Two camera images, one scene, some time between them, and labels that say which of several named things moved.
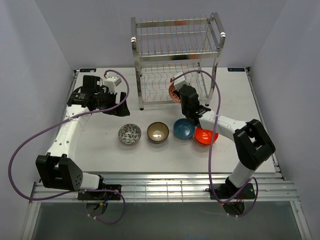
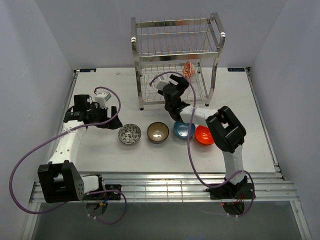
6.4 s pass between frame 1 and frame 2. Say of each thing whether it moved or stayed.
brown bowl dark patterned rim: stayed
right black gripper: moved
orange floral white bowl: moved
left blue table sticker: stayed
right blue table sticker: stayed
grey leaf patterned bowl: stayed
